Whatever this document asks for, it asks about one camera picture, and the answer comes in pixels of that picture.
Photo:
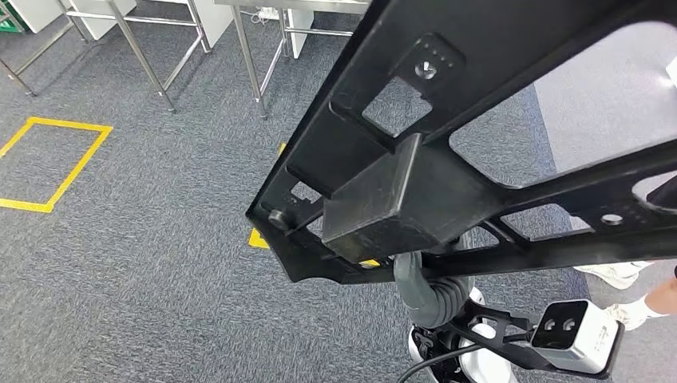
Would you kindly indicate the white power strip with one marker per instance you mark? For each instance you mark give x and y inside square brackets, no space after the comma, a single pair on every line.
[267,14]

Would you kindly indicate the person's leg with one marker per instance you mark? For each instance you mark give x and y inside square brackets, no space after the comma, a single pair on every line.
[664,298]

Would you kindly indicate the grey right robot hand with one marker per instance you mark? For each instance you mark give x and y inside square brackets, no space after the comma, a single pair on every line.
[410,285]

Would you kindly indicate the person's white shoe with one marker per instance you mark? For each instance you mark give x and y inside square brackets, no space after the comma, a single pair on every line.
[629,314]
[613,275]

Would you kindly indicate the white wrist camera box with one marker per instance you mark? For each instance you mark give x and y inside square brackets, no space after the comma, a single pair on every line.
[582,343]

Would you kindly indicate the stainless steel table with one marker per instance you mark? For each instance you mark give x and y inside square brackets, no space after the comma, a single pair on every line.
[296,4]
[142,58]

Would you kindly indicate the green plastic crate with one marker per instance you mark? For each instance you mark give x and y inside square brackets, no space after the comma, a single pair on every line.
[10,21]

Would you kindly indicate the black plastic license plate frame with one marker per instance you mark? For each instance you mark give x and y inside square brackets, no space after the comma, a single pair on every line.
[396,211]

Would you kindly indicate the white cabinet panel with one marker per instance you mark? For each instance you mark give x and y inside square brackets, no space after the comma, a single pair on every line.
[100,18]
[301,31]
[37,13]
[214,24]

